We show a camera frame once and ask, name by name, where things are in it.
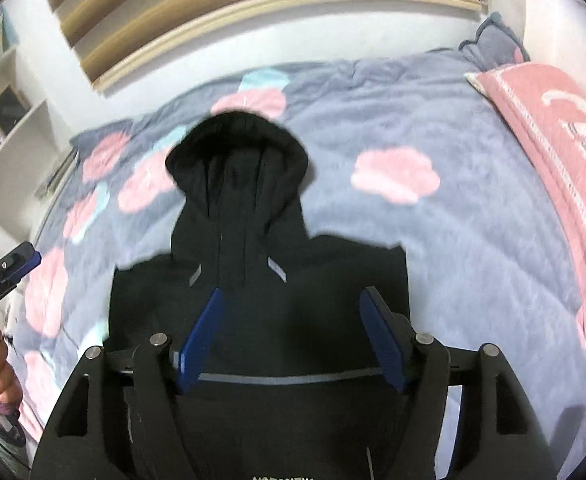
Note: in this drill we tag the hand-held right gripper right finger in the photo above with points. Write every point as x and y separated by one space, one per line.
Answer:
380 335

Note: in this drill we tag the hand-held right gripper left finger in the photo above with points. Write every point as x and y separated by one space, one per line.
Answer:
200 340

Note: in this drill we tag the black hoodie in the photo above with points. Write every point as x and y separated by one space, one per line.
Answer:
253 260

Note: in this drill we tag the person's left hand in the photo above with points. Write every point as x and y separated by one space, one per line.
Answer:
3 375

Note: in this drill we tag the stack of flat books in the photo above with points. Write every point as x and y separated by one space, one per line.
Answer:
55 175

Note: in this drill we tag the grey floral blanket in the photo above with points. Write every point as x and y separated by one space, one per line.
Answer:
473 240

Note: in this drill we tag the white bookshelf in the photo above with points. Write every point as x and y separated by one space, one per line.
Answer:
18 125

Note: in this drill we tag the black box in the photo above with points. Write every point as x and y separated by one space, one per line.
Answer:
7 110

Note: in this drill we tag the pink printed pillow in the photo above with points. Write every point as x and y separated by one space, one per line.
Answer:
563 160

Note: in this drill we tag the grey pillow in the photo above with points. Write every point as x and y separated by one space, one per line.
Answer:
498 40

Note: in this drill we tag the striped window blind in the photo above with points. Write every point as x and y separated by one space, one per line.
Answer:
223 0

